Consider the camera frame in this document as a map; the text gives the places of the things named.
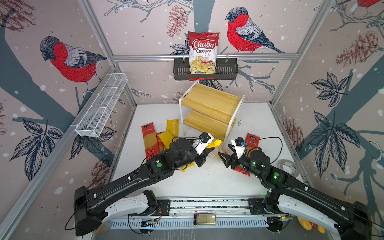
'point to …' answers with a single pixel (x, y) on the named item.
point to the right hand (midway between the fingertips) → (221, 152)
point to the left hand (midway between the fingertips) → (212, 147)
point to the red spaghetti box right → (251, 142)
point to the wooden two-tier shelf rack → (209, 110)
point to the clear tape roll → (289, 167)
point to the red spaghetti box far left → (150, 143)
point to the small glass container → (205, 219)
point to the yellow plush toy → (308, 225)
